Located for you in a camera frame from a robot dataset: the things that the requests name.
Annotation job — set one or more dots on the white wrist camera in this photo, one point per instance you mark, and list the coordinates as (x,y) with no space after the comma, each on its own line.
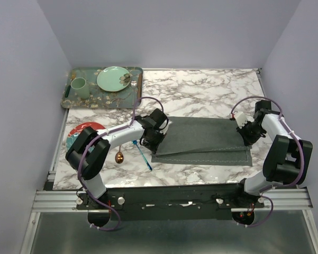
(240,119)
(165,127)

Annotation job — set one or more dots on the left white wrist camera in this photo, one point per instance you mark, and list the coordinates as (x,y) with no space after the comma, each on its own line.
(165,127)

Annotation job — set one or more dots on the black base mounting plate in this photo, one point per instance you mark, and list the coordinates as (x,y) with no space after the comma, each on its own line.
(194,202)

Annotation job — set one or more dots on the green handled utensil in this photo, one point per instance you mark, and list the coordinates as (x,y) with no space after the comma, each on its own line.
(67,91)

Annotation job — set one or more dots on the mint green plate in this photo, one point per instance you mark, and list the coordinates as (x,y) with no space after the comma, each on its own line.
(113,79)

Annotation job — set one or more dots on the green floral tray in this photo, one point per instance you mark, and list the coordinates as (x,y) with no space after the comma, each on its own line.
(98,99)

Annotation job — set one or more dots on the mint green cup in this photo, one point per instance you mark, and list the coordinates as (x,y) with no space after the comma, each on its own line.
(80,87)

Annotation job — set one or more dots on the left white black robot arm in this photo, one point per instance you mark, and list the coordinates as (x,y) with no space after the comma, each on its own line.
(88,153)

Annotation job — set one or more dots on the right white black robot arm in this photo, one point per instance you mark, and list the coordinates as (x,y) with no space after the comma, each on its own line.
(288,158)

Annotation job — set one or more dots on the dark grey cloth napkin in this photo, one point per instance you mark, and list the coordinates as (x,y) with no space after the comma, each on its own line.
(202,141)

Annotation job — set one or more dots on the red blue floral plate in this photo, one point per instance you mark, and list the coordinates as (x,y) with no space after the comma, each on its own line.
(74,133)

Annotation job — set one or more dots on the blue metal fork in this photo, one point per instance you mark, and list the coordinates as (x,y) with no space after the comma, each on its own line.
(135,142)

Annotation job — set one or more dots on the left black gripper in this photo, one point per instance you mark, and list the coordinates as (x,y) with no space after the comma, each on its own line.
(153,147)

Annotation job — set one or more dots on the copper spoon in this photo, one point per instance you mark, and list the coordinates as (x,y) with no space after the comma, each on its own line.
(119,157)

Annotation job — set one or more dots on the aluminium frame rail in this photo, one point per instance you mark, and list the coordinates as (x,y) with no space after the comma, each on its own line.
(65,201)

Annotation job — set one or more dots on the brown wooden chopstick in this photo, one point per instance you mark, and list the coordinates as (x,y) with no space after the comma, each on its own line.
(139,85)

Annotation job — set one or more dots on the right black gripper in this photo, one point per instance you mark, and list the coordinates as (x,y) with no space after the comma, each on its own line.
(248,141)

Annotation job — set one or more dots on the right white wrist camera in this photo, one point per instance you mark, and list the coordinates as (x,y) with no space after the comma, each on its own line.
(240,119)

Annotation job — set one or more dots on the silver spoon on tray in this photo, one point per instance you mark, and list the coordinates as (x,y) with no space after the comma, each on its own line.
(133,85)

